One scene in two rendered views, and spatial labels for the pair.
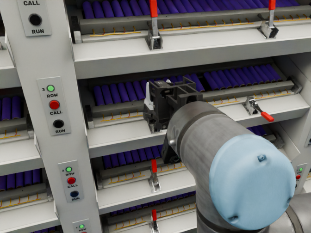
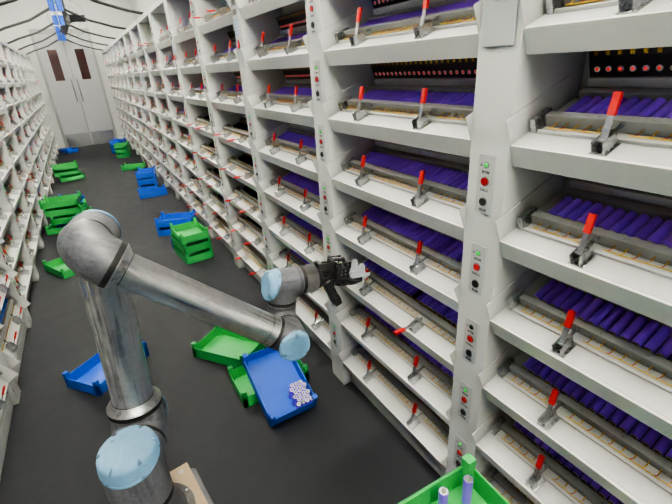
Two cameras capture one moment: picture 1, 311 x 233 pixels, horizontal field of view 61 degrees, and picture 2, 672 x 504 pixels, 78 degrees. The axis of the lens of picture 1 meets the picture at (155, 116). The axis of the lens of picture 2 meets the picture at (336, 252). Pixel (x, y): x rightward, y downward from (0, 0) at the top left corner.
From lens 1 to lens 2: 1.30 m
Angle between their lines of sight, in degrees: 68
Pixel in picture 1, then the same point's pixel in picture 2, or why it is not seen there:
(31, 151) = not seen: hidden behind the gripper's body
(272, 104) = (433, 339)
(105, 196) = (348, 320)
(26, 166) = not seen: hidden behind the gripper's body
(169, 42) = (370, 243)
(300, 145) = (454, 408)
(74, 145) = not seen: hidden behind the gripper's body
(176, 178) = (379, 346)
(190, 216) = (391, 396)
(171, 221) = (380, 386)
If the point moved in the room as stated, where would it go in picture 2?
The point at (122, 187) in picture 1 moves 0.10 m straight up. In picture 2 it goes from (358, 324) to (357, 302)
